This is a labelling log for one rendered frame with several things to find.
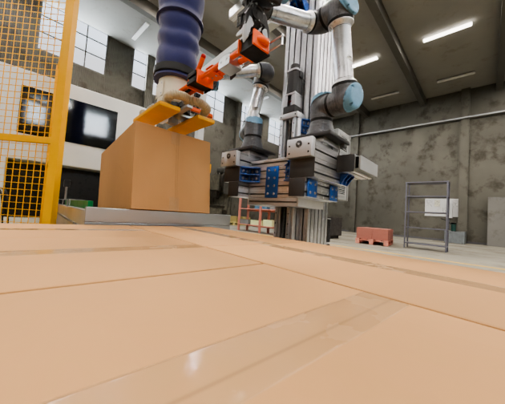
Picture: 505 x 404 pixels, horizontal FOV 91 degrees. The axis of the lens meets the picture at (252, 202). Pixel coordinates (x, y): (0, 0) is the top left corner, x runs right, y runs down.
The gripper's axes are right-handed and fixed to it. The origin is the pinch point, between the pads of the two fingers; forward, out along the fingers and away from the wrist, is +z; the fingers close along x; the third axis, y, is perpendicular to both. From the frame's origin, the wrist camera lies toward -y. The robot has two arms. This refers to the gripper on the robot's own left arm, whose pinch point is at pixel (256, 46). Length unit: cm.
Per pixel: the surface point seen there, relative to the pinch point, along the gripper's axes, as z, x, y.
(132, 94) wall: -388, -239, 962
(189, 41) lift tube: -26, 0, 49
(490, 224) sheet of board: 28, -1307, -12
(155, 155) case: 33, 10, 53
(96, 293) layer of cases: 67, 49, -35
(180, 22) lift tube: -34, 5, 51
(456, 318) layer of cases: 67, 26, -58
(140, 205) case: 57, 16, 51
